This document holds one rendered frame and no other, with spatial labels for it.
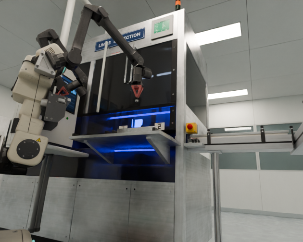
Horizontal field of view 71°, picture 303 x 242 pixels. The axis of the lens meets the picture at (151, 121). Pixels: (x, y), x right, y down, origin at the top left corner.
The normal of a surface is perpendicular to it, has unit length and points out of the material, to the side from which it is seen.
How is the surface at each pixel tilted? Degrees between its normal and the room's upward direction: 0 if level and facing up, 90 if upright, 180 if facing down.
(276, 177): 90
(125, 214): 90
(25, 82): 90
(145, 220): 90
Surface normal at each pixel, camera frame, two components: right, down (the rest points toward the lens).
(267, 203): -0.43, -0.28
